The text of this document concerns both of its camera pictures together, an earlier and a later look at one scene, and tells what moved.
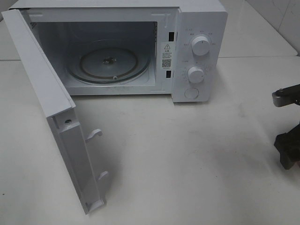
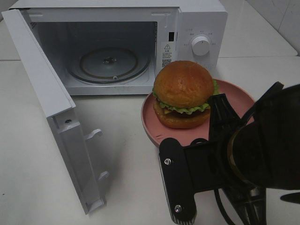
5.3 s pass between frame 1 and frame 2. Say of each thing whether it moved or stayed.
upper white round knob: stayed
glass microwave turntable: stayed
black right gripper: moved
